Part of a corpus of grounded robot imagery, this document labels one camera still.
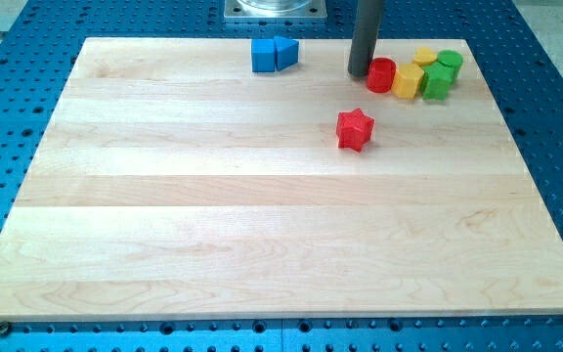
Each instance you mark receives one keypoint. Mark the blue cube block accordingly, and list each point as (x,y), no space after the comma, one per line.
(263,55)

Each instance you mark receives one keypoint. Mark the red cylinder block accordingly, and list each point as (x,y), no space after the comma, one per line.
(381,73)

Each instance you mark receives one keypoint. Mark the red star block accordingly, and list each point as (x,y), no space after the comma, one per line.
(353,129)

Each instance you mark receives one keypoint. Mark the green star block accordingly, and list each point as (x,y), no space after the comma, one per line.
(436,82)

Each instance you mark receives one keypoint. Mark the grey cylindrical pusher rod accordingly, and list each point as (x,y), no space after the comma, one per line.
(367,23)

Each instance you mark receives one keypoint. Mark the green cylinder block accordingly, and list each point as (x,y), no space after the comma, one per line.
(451,59)

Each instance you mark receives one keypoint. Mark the wooden board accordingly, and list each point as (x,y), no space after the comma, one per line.
(174,183)

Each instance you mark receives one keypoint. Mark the yellow heart block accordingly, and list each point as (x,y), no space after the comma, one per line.
(424,56)

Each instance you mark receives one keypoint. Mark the blue triangle block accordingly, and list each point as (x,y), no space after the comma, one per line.
(287,52)

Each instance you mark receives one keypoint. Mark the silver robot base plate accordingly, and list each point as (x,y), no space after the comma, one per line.
(274,9)

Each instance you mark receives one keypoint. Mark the yellow hexagon block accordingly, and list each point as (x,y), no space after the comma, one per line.
(407,80)

